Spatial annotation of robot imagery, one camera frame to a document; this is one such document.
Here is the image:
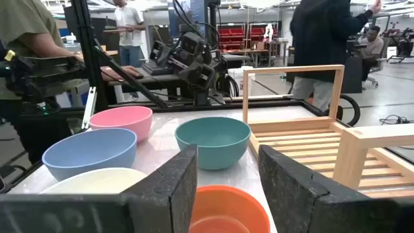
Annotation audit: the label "white bucket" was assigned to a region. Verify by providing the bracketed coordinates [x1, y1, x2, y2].
[227, 65, 256, 97]

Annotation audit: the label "red storage bin rack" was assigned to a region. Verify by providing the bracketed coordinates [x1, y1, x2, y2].
[216, 22, 279, 52]

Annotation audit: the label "large blue bowl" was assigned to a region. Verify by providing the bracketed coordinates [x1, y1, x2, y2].
[41, 128, 138, 182]

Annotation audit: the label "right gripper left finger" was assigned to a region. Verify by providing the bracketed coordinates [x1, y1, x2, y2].
[0, 144, 199, 233]

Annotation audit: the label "black machine with yellow tag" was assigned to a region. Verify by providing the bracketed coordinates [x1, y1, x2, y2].
[0, 50, 87, 107]

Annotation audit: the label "thin black floor cable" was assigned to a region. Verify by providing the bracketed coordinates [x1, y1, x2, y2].
[378, 114, 414, 127]

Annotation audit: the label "black vacuum hose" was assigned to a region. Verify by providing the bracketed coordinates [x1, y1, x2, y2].
[325, 93, 362, 128]

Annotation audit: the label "large teal bowl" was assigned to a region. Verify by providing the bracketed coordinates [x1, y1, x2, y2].
[174, 116, 252, 171]

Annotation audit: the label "large cream bowl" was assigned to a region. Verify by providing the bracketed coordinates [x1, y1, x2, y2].
[39, 167, 148, 195]

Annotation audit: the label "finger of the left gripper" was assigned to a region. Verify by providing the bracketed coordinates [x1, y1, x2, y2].
[179, 61, 215, 89]
[149, 40, 172, 65]

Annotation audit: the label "large pale pink bowl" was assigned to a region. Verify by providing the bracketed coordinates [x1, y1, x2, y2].
[89, 105, 153, 144]

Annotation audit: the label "wooden workbench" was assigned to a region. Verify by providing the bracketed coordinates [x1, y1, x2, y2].
[223, 38, 289, 68]

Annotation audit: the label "office chair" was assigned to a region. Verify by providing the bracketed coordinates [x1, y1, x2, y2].
[362, 37, 389, 90]

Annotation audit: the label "wooden slatted shelf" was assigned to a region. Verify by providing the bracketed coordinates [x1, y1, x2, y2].
[241, 63, 414, 199]

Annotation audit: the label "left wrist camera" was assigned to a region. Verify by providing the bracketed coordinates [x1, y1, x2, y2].
[180, 31, 206, 55]

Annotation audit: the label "person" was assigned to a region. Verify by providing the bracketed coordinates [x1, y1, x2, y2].
[102, 0, 147, 100]
[357, 25, 386, 83]
[0, 0, 144, 101]
[286, 0, 384, 113]

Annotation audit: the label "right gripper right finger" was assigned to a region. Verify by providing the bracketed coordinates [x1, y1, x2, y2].
[257, 144, 414, 233]

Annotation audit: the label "white metal bracket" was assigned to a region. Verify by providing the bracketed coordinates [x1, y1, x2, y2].
[81, 86, 98, 130]

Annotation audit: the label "black keyboard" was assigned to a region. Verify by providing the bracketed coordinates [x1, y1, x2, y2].
[142, 60, 171, 76]

